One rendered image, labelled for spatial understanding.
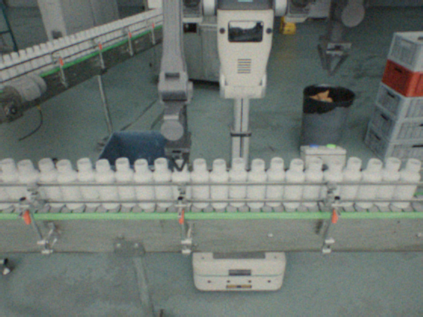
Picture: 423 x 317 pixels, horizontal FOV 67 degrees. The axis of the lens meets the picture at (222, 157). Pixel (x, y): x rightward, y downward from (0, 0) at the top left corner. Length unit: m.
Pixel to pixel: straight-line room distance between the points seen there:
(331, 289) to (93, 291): 1.42
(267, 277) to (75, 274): 1.20
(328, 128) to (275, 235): 1.99
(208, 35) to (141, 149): 3.10
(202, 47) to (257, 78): 3.23
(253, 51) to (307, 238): 0.78
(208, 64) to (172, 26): 3.83
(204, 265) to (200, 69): 3.38
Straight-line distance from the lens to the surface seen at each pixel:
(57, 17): 6.85
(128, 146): 1.70
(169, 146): 0.90
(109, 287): 2.18
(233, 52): 1.41
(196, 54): 4.72
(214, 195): 1.01
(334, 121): 2.96
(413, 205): 1.23
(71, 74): 2.75
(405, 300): 2.29
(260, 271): 1.88
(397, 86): 3.25
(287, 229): 1.09
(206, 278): 1.92
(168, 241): 1.13
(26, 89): 2.25
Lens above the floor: 1.70
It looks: 33 degrees down
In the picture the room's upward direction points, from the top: straight up
